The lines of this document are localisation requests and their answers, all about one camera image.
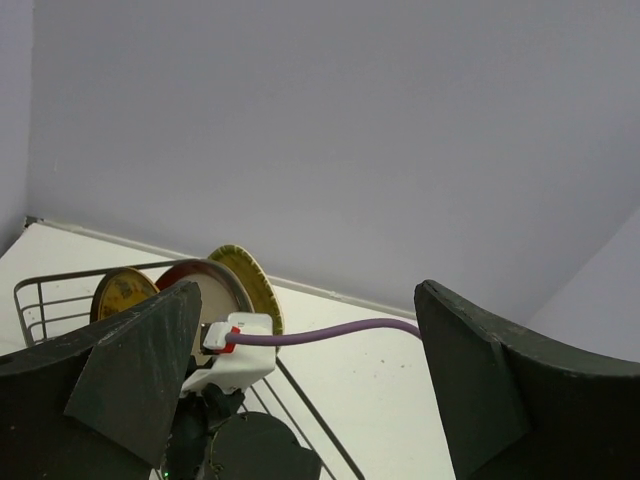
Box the woven bamboo pattern plate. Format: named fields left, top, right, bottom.
left=208, top=244, right=285, bottom=335

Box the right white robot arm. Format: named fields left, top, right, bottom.
left=158, top=384, right=322, bottom=480

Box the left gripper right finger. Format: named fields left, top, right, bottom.
left=414, top=280, right=639, bottom=479

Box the dark wire dish rack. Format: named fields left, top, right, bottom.
left=13, top=267, right=365, bottom=479

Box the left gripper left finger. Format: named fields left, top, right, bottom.
left=1, top=281, right=201, bottom=479

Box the yellow patterned round plate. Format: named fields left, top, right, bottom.
left=89, top=267, right=159, bottom=323

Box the red rimmed cream plate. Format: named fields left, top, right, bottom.
left=156, top=260, right=254, bottom=366

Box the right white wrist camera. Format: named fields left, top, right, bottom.
left=180, top=312, right=277, bottom=398

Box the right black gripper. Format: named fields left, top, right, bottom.
left=162, top=383, right=245, bottom=479

